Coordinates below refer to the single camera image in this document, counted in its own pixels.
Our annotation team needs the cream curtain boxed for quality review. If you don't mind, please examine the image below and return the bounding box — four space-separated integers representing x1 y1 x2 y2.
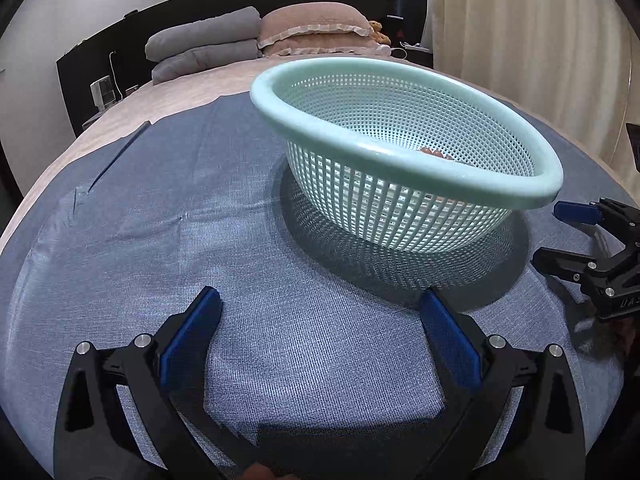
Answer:
429 0 640 187

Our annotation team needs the grey pillow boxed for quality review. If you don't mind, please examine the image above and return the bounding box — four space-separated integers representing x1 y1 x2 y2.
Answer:
151 39 264 86
144 6 262 61

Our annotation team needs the person's left hand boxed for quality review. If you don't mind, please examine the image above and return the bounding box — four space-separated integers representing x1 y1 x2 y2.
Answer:
234 463 277 480

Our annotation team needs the white bedside device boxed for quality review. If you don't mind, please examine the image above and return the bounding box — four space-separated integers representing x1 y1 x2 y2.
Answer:
89 74 119 109

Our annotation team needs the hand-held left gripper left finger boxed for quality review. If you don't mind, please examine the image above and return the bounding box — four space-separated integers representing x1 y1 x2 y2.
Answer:
52 285 224 480

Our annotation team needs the mint green plastic basket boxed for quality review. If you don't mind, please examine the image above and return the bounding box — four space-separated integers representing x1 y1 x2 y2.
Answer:
249 57 565 254

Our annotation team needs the pink frilled pillow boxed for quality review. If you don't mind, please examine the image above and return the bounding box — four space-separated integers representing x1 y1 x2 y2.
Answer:
257 34 389 59
258 2 374 49

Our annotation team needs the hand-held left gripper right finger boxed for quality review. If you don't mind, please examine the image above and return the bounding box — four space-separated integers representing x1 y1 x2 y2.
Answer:
418 287 587 480

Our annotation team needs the blue woven cloth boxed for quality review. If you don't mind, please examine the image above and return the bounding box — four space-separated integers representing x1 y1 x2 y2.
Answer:
0 91 640 480

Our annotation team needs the white charger cable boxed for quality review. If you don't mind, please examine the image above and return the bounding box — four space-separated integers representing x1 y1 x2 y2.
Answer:
107 50 124 102

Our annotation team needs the beige bed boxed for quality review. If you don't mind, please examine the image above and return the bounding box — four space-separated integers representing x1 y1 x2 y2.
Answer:
0 50 640 241

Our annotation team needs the black headboard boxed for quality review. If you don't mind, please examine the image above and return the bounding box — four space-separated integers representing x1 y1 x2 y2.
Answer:
55 0 430 139

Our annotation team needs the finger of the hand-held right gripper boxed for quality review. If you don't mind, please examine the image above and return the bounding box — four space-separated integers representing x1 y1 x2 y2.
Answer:
553 198 640 248
531 246 603 283

